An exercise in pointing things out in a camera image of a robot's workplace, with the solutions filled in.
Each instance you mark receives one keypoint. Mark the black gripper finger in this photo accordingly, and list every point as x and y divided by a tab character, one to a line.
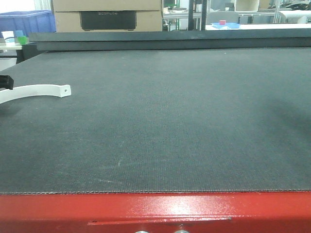
6	82

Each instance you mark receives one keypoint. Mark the white curved PVC clamp half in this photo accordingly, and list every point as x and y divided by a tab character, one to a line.
35	90

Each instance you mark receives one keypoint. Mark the red metal robot base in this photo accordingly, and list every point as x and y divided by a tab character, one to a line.
245	212

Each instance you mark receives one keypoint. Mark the green small cube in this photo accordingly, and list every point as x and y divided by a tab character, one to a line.
22	40

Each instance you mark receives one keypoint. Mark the white paper cup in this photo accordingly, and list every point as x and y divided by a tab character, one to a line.
9	38

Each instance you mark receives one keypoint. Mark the light blue small cube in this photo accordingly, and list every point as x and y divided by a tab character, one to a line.
19	33

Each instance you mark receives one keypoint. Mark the blue plastic crate background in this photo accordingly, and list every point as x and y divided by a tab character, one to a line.
37	21

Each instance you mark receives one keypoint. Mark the cardboard box with black print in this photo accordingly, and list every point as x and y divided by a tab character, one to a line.
108	15

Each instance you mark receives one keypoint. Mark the dark grey table mat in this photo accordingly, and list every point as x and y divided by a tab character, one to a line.
160	121

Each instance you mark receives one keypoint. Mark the blue tray on far table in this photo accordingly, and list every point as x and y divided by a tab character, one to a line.
226	26

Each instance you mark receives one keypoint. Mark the dark grey raised board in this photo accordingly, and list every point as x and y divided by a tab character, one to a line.
176	40

